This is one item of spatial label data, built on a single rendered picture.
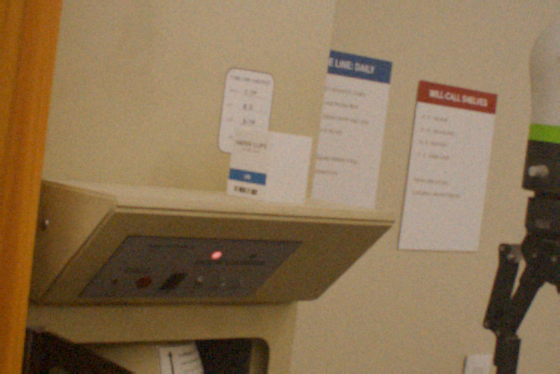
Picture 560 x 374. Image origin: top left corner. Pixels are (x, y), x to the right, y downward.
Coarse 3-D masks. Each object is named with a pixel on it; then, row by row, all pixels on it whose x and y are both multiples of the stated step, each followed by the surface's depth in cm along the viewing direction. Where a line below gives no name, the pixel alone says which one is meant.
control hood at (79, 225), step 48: (48, 192) 97; (96, 192) 93; (144, 192) 98; (192, 192) 105; (48, 240) 97; (96, 240) 93; (288, 240) 106; (336, 240) 110; (48, 288) 97; (288, 288) 114
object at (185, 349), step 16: (96, 352) 112; (112, 352) 112; (128, 352) 112; (144, 352) 113; (160, 352) 113; (176, 352) 115; (192, 352) 117; (128, 368) 112; (144, 368) 112; (160, 368) 113; (176, 368) 114; (192, 368) 116
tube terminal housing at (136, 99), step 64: (64, 0) 99; (128, 0) 103; (192, 0) 108; (256, 0) 113; (320, 0) 118; (64, 64) 99; (128, 64) 104; (192, 64) 108; (256, 64) 114; (320, 64) 119; (64, 128) 100; (128, 128) 105; (192, 128) 109; (64, 320) 103; (128, 320) 107; (192, 320) 112; (256, 320) 118
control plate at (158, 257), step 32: (128, 256) 97; (160, 256) 99; (192, 256) 101; (224, 256) 104; (288, 256) 108; (96, 288) 99; (128, 288) 101; (192, 288) 106; (224, 288) 109; (256, 288) 111
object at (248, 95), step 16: (240, 80) 112; (256, 80) 114; (272, 80) 115; (224, 96) 111; (240, 96) 113; (256, 96) 114; (272, 96) 115; (224, 112) 112; (240, 112) 113; (256, 112) 114; (224, 128) 112; (240, 128) 113; (256, 128) 114; (224, 144) 112
